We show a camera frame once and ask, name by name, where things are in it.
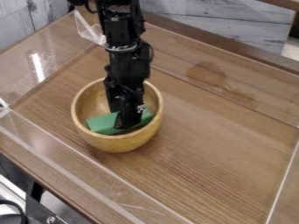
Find clear acrylic tray walls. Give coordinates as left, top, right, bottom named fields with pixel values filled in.
left=0, top=16, right=299, bottom=224

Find clear acrylic corner bracket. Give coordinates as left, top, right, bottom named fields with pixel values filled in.
left=73, top=10, right=106, bottom=46

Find brown wooden bowl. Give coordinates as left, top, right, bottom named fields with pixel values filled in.
left=70, top=79, right=164, bottom=153

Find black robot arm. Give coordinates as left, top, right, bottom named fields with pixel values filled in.
left=66, top=0, right=153, bottom=130

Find black table leg frame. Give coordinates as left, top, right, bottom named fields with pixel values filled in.
left=25, top=182, right=68, bottom=224

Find green rectangular block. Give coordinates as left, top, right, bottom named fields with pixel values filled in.
left=86, top=106, right=154, bottom=136

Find black cable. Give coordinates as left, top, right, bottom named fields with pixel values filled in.
left=0, top=199, right=27, bottom=224

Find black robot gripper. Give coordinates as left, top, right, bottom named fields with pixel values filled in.
left=104, top=40, right=152, bottom=130

